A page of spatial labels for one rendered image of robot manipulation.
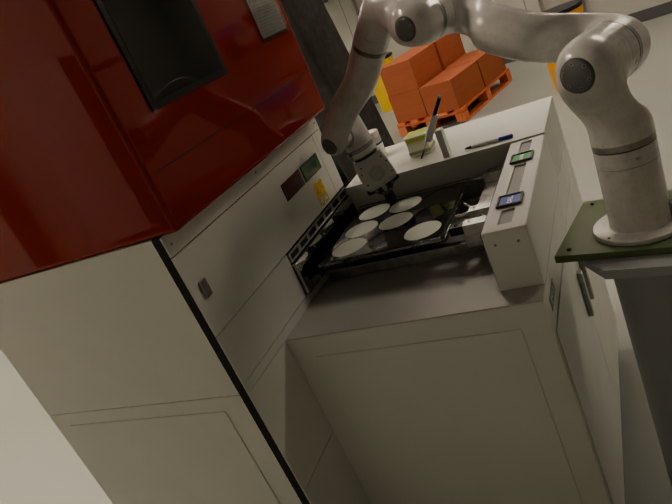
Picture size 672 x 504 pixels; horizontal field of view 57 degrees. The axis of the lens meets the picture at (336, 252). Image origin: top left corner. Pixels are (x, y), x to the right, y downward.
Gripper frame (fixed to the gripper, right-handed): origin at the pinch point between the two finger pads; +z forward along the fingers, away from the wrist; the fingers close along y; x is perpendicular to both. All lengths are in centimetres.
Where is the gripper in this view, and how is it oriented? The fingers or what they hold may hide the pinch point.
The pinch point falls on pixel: (390, 197)
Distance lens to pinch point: 185.3
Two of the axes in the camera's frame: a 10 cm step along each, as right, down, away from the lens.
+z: 5.1, 7.9, 3.4
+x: -1.4, -3.2, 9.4
